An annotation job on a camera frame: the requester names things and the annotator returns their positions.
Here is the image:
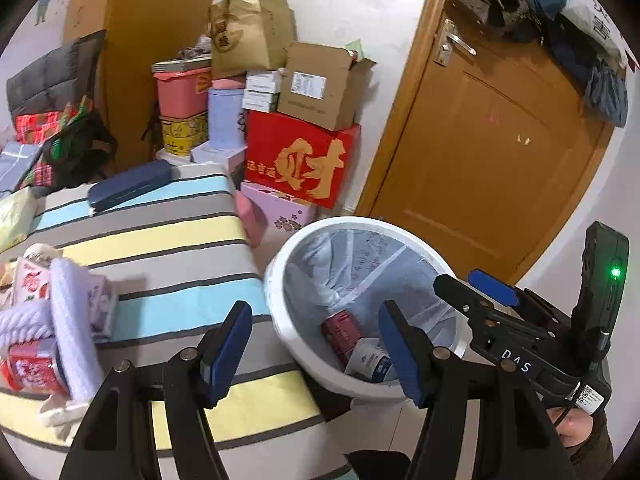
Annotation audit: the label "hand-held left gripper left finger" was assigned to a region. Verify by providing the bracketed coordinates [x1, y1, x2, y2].
[59, 301, 253, 480]

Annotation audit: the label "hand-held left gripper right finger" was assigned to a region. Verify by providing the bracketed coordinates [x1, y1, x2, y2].
[377, 300, 576, 480]

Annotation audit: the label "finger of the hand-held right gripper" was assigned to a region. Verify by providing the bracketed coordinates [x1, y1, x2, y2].
[469, 269, 571, 331]
[433, 274, 501, 323]

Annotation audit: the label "white plastic bin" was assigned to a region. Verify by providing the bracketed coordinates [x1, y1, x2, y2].
[263, 216, 471, 403]

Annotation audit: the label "person's right forearm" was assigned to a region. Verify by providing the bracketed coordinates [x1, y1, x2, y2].
[570, 410, 615, 480]

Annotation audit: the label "person's right hand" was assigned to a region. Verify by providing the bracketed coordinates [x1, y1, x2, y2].
[547, 407, 593, 446]

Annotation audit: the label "white and blue carton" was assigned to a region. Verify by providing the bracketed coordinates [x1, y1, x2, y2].
[345, 337, 396, 383]

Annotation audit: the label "red drink can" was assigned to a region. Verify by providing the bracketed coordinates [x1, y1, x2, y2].
[321, 310, 368, 368]

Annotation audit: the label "wooden door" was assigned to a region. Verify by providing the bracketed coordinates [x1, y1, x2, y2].
[356, 0, 616, 286]

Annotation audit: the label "small pink white carton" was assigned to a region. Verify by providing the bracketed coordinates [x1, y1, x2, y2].
[87, 276, 118, 337]

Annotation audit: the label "pink floral box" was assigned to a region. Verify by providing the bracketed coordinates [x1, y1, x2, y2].
[235, 181, 316, 248]

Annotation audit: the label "lilac knitted cloth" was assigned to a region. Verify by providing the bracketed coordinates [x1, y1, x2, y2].
[0, 257, 103, 401]

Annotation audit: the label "dark blue case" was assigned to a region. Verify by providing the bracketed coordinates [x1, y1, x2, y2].
[87, 160, 173, 213]

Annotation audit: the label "red cardboard box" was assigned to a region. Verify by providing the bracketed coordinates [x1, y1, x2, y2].
[244, 109, 362, 210]

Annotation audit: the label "yellow patterned box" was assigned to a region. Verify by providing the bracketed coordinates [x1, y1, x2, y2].
[159, 112, 210, 157]

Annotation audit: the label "dark blue hanging clothes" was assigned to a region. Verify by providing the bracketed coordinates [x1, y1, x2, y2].
[542, 15, 630, 128]

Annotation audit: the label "lavender cylindrical container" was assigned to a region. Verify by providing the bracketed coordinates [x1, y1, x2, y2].
[207, 87, 248, 151]

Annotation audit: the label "brown cardboard box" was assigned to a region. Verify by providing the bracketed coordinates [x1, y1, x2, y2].
[276, 41, 377, 132]

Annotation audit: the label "green yellow tissue pack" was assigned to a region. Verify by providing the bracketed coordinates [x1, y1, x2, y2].
[0, 187, 41, 253]

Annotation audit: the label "pink plastic storage box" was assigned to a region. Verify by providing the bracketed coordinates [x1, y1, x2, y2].
[152, 66, 213, 118]

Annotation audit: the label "blue folded cloth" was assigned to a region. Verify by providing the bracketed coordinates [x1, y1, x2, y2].
[0, 142, 43, 196]

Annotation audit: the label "grey flat tray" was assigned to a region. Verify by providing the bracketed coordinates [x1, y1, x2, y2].
[151, 58, 212, 75]

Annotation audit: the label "white printed bag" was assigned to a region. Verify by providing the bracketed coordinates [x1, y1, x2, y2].
[560, 0, 640, 71]

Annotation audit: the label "red plaid cloth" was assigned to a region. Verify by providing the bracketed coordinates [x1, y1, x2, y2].
[15, 95, 96, 187]

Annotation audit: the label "wooden wardrobe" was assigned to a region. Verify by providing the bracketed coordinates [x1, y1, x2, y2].
[62, 0, 223, 171]

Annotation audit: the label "gold paper bag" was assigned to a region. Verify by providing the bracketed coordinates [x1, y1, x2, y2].
[209, 0, 298, 81]

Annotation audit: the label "grey quilted cushion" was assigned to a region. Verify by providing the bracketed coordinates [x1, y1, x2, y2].
[6, 30, 107, 117]

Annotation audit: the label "metal door handle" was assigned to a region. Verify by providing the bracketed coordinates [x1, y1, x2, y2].
[434, 19, 477, 67]

